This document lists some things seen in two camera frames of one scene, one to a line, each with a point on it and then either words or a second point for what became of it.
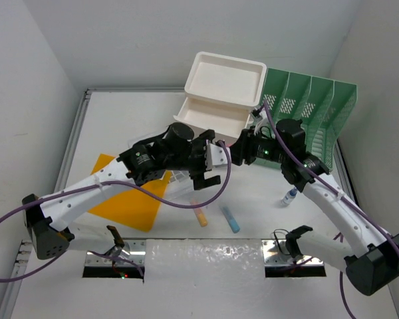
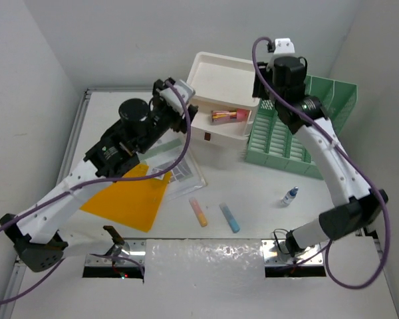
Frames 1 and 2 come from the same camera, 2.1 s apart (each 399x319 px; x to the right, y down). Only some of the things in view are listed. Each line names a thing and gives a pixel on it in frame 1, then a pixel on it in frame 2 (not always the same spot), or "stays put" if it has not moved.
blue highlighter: x=232 y=222 stays put
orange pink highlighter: x=200 y=215 stays put
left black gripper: x=197 y=175 to x=181 y=125
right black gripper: x=243 y=148 to x=259 y=90
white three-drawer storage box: x=221 y=92 stays put
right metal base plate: x=274 y=254 stays put
